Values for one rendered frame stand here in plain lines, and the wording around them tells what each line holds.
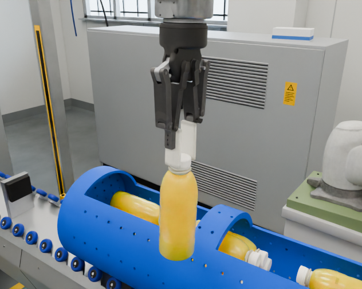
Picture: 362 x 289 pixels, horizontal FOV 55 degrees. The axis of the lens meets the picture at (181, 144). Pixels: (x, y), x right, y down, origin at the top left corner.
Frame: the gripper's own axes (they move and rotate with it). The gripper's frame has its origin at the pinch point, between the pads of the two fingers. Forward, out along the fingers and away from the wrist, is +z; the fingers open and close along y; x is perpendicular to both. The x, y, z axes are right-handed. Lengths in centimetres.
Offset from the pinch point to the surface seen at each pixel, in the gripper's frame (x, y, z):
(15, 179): -85, -12, 39
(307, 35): -38, -186, -8
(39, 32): -101, -40, -12
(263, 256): 9.9, -21.1, 32.7
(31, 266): -62, -1, 60
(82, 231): -32.3, -1.3, 33.1
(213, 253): 3.8, -7.4, 26.1
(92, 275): -34, -4, 50
